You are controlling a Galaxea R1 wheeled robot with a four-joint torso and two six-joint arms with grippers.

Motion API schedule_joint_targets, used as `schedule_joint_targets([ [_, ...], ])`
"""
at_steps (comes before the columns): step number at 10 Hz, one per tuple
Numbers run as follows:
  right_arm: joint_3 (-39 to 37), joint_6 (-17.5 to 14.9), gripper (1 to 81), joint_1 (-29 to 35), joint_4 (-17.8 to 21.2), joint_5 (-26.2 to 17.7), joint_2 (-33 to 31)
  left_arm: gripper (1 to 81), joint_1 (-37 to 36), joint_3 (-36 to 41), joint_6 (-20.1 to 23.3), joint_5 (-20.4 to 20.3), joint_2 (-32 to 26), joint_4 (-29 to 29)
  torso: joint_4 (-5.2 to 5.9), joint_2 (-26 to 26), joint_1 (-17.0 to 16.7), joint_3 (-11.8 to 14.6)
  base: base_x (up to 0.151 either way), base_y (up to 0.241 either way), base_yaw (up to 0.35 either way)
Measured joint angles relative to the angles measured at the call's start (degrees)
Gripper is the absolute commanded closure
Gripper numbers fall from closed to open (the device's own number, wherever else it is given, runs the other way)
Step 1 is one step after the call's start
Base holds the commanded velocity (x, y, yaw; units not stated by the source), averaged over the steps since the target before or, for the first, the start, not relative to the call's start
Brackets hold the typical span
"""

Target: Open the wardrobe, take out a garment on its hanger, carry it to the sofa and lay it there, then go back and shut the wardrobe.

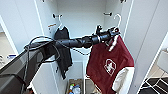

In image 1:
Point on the white clothes hanger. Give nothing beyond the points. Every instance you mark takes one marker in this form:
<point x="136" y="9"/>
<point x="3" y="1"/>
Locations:
<point x="118" y="21"/>
<point x="60" y="24"/>

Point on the red jacket with white sleeves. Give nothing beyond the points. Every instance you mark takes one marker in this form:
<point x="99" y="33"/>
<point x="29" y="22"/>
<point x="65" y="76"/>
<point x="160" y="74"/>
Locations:
<point x="110" y="66"/>

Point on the white wardrobe door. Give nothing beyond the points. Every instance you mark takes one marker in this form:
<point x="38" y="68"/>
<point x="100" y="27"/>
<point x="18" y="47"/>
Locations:
<point x="146" y="40"/>
<point x="20" y="30"/>

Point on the white wardrobe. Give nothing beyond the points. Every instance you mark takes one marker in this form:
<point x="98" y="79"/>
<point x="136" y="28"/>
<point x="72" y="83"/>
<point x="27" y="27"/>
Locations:
<point x="86" y="20"/>

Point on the black t-shirt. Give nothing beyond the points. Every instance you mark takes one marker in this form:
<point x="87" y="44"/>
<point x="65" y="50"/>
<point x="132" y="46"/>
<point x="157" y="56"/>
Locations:
<point x="65" y="63"/>

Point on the orange and white sticker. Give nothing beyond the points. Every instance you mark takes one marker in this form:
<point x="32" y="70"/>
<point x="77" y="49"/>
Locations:
<point x="51" y="25"/>

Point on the white jug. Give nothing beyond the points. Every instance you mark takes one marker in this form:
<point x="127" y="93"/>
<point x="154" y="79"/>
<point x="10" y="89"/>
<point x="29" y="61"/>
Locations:
<point x="77" y="90"/>

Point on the blue bottle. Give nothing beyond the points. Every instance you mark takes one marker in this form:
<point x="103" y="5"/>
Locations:
<point x="71" y="89"/>

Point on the white drying rack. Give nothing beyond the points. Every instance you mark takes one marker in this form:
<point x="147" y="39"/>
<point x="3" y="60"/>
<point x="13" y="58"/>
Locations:
<point x="156" y="85"/>

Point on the black hanging bracket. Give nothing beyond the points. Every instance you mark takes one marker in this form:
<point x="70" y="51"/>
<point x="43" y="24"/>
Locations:
<point x="107" y="14"/>
<point x="56" y="15"/>

